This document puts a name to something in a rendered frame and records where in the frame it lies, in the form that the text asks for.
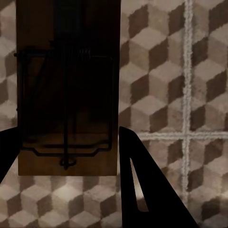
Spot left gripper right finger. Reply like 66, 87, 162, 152
119, 126, 199, 228

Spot mousetrap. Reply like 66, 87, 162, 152
14, 0, 121, 176

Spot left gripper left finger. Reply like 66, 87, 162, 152
0, 127, 20, 183

